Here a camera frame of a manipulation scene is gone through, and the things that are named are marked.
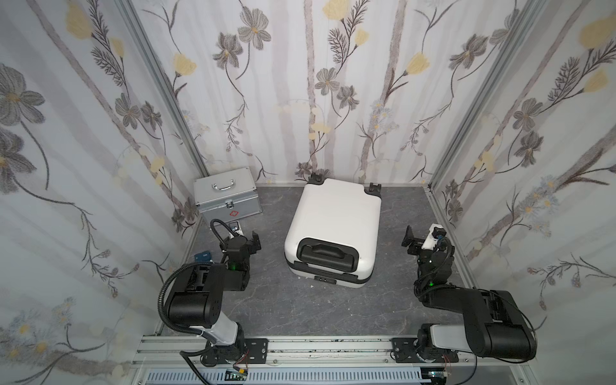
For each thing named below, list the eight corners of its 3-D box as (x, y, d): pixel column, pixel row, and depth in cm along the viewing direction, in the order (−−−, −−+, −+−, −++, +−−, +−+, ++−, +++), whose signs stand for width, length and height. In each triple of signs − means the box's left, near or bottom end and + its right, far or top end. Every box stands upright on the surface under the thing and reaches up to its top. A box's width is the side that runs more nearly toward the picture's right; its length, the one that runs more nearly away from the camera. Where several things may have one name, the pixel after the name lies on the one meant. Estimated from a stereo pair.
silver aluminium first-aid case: (209, 230, 106) (195, 207, 93) (206, 201, 117) (193, 176, 104) (263, 215, 111) (257, 191, 99) (255, 188, 123) (248, 164, 110)
